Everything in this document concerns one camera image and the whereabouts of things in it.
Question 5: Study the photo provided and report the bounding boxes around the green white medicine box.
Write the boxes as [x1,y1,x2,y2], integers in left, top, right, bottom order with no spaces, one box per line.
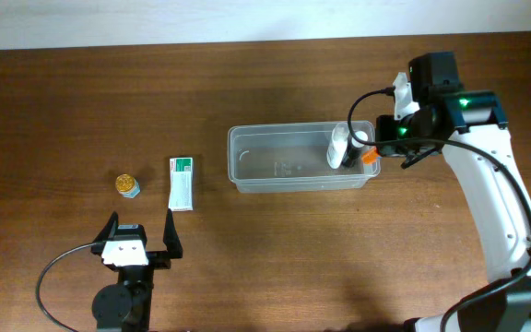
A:
[168,157,194,211]

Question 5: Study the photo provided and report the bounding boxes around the small jar gold lid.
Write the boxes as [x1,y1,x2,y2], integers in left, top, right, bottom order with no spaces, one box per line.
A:
[114,173,140,198]

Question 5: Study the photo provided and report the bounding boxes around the black bottle white cap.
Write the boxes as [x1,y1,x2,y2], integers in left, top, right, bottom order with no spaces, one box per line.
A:
[341,131,368,168]

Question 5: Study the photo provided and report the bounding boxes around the black right camera cable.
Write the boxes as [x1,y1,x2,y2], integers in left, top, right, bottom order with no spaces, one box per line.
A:
[347,86,531,332]

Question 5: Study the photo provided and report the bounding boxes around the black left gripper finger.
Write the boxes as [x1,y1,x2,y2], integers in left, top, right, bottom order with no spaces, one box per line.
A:
[163,208,183,259]
[93,211,119,243]

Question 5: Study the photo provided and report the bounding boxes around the black left camera cable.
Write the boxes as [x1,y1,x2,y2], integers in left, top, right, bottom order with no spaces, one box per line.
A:
[35,241,105,332]

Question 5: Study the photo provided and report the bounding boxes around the clear plastic container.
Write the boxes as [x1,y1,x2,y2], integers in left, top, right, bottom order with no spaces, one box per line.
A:
[228,121,381,194]

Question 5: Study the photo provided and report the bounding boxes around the black camera cable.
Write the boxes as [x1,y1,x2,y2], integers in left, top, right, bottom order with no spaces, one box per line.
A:
[35,241,105,332]
[347,86,531,332]

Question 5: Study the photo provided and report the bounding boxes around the orange tablet tube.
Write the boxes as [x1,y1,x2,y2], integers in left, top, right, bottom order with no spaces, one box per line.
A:
[361,147,381,165]

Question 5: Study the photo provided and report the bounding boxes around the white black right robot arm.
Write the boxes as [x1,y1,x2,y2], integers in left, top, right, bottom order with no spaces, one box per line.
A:
[376,52,531,331]

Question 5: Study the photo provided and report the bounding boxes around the white tube bottle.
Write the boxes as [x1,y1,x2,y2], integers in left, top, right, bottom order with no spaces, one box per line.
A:
[326,123,349,169]

